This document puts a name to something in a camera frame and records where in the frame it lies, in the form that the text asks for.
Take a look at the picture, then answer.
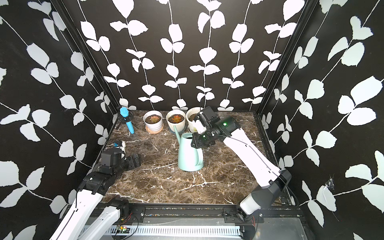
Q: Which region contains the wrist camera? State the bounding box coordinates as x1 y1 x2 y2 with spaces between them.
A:
113 140 126 153
192 107 220 134

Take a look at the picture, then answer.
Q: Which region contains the white perforated strip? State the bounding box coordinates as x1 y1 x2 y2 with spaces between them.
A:
80 224 242 237

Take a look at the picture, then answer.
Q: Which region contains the white round pot right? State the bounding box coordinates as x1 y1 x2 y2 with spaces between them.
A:
186 107 201 133

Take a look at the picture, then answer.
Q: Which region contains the blue handheld device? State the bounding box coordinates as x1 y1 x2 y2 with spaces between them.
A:
120 107 135 134

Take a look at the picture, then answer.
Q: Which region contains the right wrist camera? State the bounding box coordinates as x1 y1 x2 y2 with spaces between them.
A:
192 107 220 134

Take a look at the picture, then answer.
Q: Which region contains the white fluted pot middle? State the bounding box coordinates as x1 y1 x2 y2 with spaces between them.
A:
166 110 187 134

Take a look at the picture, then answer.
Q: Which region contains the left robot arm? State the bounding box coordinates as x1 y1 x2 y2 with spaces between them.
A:
51 148 142 240

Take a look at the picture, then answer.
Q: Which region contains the black front rail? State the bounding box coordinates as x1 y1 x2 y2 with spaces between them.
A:
86 203 304 223

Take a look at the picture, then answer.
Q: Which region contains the small circuit board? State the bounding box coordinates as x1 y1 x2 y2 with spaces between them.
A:
116 226 131 235

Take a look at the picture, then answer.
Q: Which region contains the mint green watering can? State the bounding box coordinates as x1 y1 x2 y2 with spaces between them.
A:
174 127 204 172

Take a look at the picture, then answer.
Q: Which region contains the white ribbed pot left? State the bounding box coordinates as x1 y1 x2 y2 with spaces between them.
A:
143 110 164 132

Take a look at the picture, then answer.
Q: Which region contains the blue-grey saucer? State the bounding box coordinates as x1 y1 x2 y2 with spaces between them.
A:
169 128 181 135

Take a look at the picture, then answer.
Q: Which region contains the orange succulent middle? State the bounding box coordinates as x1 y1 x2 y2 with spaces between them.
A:
168 114 185 124

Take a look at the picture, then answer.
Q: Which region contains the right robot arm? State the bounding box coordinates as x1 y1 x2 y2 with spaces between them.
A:
191 115 292 222

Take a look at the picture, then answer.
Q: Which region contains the black mini tripod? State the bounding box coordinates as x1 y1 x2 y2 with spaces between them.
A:
118 112 135 134

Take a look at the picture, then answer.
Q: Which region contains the peach saucer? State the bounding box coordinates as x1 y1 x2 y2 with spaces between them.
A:
146 125 164 135

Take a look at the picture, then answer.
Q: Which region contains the yellow-green succulent right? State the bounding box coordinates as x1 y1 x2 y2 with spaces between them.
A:
189 114 197 122

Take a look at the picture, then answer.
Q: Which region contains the pink-green succulent left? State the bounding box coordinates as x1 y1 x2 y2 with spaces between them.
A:
145 115 162 124

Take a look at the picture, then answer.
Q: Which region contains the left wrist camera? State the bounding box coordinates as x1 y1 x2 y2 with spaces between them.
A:
113 140 126 153

